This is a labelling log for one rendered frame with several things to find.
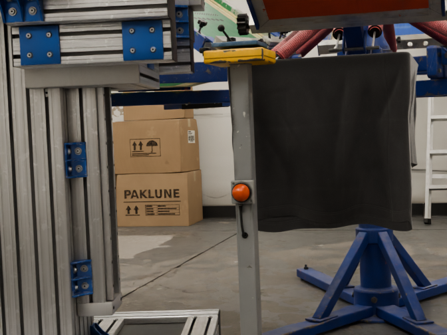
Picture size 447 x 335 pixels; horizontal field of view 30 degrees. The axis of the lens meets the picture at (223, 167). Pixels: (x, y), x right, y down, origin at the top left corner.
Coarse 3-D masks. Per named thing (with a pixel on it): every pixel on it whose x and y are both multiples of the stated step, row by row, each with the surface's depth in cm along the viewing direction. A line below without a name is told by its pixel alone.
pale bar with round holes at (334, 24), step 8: (416, 16) 269; (424, 16) 269; (432, 16) 269; (440, 16) 268; (312, 24) 279; (320, 24) 278; (328, 24) 278; (336, 24) 277; (344, 24) 277; (352, 24) 276; (360, 24) 276; (368, 24) 276; (376, 24) 275; (384, 24) 275; (256, 32) 286; (264, 32) 285; (272, 32) 285
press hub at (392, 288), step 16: (384, 48) 325; (368, 224) 330; (368, 240) 330; (368, 256) 331; (368, 272) 332; (384, 272) 331; (368, 288) 332; (384, 288) 331; (368, 304) 330; (384, 304) 329; (368, 320) 323; (384, 320) 322
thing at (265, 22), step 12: (252, 0) 265; (432, 0) 256; (264, 12) 270; (372, 12) 264; (384, 12) 263; (396, 12) 263; (408, 12) 262; (420, 12) 261; (432, 12) 261; (264, 24) 275; (276, 24) 274; (288, 24) 274; (300, 24) 273
